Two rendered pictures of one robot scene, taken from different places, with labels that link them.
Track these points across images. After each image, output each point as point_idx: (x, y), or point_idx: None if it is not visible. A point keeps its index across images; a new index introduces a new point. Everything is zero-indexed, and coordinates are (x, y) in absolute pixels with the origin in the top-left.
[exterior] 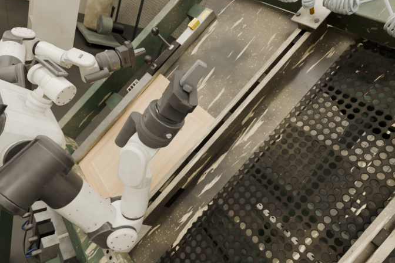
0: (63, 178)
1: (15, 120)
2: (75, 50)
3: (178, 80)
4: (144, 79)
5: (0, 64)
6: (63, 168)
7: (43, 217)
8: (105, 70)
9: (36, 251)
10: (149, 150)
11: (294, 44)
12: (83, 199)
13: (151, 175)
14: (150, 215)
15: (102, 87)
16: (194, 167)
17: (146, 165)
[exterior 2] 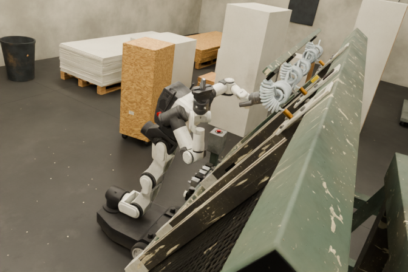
0: (176, 119)
1: (180, 101)
2: (241, 89)
3: None
4: (277, 113)
5: None
6: (177, 115)
7: (202, 172)
8: (249, 101)
9: (189, 181)
10: (194, 114)
11: (311, 86)
12: (180, 131)
13: (201, 131)
14: (217, 171)
15: (268, 119)
16: (240, 151)
17: (192, 119)
